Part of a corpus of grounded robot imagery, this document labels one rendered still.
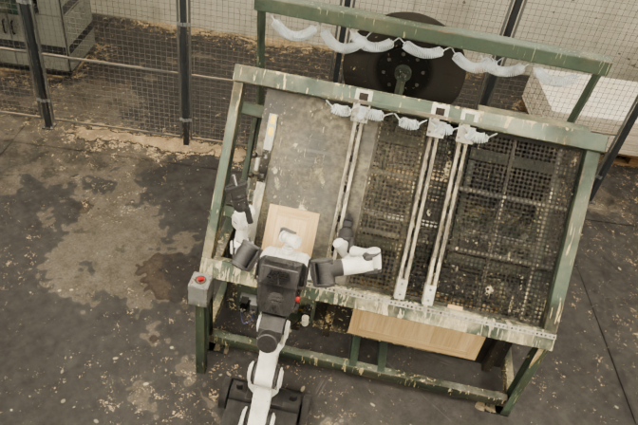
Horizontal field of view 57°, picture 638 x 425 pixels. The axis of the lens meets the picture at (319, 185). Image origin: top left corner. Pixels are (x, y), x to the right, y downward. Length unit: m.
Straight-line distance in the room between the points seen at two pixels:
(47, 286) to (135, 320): 0.75
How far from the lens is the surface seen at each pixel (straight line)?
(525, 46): 3.86
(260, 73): 3.58
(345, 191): 3.56
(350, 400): 4.31
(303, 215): 3.64
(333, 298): 3.70
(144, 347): 4.49
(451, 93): 4.04
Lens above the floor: 3.65
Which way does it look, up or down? 39 degrees down
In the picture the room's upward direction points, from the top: 9 degrees clockwise
